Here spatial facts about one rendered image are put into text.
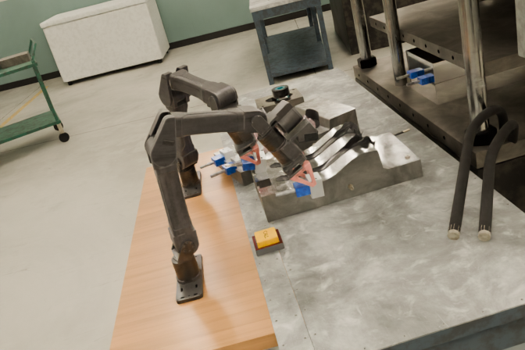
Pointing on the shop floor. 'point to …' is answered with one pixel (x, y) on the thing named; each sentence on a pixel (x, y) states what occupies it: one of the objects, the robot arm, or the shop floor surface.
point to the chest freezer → (106, 37)
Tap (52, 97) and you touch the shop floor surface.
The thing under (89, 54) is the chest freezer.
